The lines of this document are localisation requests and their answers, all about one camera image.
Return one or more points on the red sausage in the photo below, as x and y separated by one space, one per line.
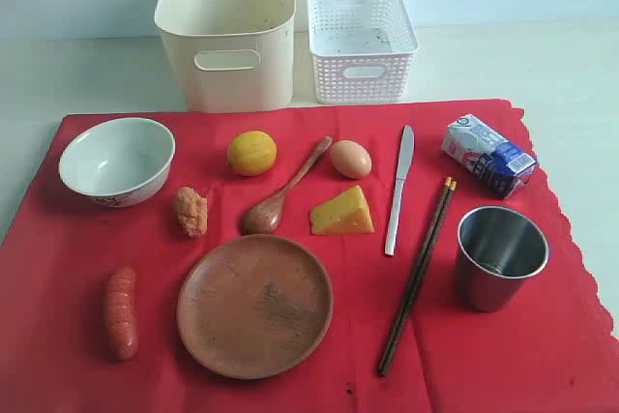
119 316

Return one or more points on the red table cloth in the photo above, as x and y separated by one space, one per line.
400 339

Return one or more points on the brown wooden plate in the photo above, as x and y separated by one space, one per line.
255 307

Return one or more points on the brown egg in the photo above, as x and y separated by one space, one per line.
350 159

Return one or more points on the white perforated plastic basket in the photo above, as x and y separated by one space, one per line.
361 50

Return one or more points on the dark wooden chopstick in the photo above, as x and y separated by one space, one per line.
416 275
423 273

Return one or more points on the cream plastic bin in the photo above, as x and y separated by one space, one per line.
230 55

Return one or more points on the wooden spoon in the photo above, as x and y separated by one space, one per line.
264 217

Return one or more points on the stainless steel cup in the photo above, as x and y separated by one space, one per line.
499 249

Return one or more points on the silver table knife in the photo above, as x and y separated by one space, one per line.
405 157

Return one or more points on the right dark wooden chopstick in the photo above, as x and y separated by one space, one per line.
423 273

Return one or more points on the white ceramic bowl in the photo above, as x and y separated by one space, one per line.
119 163

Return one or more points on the yellow orange fruit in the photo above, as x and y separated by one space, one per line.
252 153

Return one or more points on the yellow cheese wedge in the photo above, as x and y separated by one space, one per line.
346 213

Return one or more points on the left dark wooden chopstick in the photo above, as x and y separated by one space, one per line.
416 275

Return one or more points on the fried chicken nugget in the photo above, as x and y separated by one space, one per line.
192 211

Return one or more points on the blue white milk carton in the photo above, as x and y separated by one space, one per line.
492 158

